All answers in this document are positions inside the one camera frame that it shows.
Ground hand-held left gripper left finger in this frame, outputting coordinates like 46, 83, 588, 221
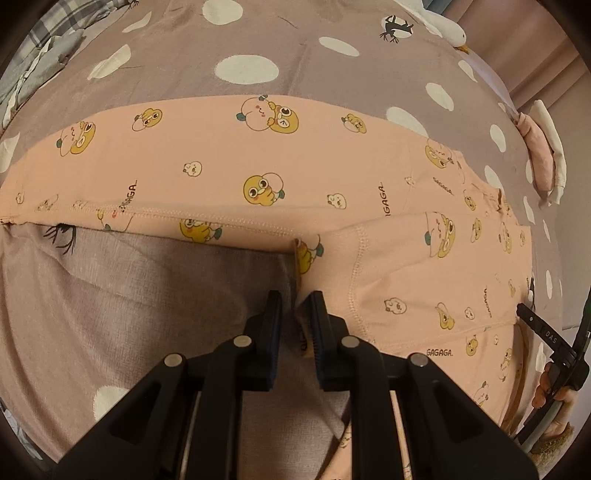
53, 290, 283, 480

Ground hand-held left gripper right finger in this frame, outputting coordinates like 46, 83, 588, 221
300, 291, 539, 480

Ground pink cartoon print pants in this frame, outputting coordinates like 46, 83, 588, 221
0, 93, 539, 480

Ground person's right forearm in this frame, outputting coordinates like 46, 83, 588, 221
522, 415, 583, 459

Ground person's right hand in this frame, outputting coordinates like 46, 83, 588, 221
531, 362, 573, 423

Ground folded white cloth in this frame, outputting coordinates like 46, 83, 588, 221
529, 99, 568, 206

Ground folded pink cloth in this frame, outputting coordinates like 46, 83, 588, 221
515, 113, 555, 191

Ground polka dot blanket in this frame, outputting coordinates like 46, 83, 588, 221
0, 0, 578, 480

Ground white goose plush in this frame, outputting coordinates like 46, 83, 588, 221
406, 0, 471, 51

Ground grey plaid cloth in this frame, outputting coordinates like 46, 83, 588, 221
0, 34, 85, 127

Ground plaid blanket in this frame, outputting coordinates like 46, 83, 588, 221
28, 0, 139, 47

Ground grey cable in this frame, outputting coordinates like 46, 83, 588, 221
515, 399, 566, 448

